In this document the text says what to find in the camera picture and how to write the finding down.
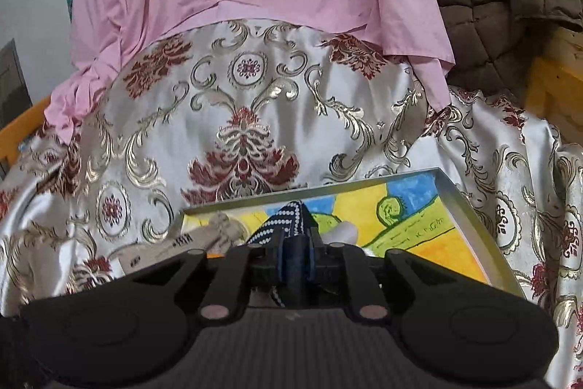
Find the silver tray with painted bottom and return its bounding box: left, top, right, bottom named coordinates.
left=172, top=168, right=524, bottom=296

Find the grey wall panel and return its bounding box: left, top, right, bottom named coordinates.
left=0, top=39, right=32, bottom=127

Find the wooden sofa armrest left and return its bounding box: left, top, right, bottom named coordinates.
left=0, top=97, right=50, bottom=180

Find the beige drawstring pouch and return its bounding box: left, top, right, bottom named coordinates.
left=118, top=212, right=249, bottom=275

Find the navy white striped sock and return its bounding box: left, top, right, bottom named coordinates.
left=247, top=201, right=321, bottom=308

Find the floral satin sofa cover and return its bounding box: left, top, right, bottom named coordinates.
left=1, top=20, right=582, bottom=388

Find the wooden sofa armrest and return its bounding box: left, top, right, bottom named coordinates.
left=0, top=97, right=50, bottom=180
left=525, top=28, right=583, bottom=144

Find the wooden sofa armrest right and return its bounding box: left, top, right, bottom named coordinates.
left=525, top=28, right=583, bottom=144

